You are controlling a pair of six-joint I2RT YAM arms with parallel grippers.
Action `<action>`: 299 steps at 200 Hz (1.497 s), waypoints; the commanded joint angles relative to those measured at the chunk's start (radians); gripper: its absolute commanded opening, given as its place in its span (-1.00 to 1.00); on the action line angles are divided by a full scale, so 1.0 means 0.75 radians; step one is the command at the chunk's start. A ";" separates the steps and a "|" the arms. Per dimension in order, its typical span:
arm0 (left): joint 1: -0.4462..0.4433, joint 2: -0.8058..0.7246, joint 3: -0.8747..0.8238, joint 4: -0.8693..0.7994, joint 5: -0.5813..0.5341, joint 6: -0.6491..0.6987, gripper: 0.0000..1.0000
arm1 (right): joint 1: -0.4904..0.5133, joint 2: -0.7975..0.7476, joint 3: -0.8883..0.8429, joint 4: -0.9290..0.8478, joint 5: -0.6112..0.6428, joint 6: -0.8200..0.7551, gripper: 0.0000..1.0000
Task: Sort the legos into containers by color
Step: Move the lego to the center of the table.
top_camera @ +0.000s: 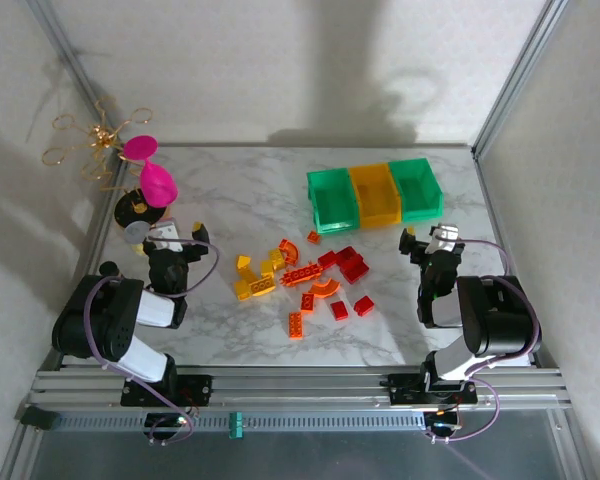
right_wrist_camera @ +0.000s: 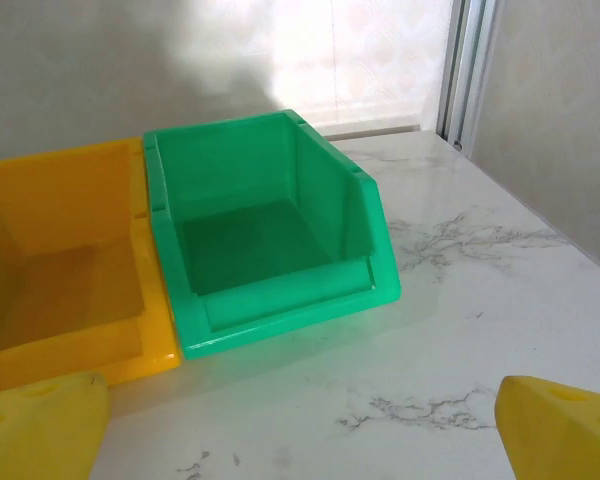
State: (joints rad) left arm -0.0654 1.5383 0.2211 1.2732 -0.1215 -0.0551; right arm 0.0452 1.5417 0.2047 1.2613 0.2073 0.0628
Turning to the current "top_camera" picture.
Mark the green plastic bin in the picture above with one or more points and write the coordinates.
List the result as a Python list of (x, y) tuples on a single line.
[(332, 200), (417, 190)]

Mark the yellow plastic bin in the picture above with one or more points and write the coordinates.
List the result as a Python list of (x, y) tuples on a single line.
[(377, 197)]

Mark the green connector clip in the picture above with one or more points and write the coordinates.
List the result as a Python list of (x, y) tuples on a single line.
[(236, 425)]

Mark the pink plastic wine glass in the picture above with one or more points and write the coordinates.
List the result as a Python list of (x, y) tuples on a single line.
[(155, 185)]

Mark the aluminium frame post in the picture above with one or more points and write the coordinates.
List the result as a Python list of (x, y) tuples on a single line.
[(65, 45), (515, 70)]

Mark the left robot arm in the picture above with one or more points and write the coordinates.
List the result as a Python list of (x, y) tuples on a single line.
[(105, 320)]

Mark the black rail end cap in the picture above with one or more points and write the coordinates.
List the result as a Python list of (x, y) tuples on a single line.
[(40, 418)]

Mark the small yellow can grey lid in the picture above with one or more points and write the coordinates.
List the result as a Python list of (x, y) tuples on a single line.
[(137, 232)]

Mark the small black connector board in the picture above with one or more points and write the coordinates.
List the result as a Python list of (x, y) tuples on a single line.
[(167, 422), (442, 425)]

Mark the small orange lego brick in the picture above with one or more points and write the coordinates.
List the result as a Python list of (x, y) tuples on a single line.
[(313, 236)]

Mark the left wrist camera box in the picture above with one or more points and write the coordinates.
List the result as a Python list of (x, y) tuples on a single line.
[(169, 232)]

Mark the aluminium table side rail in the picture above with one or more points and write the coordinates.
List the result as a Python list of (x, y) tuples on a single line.
[(94, 240), (495, 220)]

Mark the orange two-by-two lego brick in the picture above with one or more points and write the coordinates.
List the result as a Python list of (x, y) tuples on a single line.
[(307, 301)]

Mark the long orange lego plate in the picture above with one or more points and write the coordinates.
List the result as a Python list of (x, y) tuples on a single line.
[(302, 274)]

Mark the aluminium rail under arm bases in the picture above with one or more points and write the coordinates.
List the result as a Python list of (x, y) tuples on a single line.
[(305, 387)]

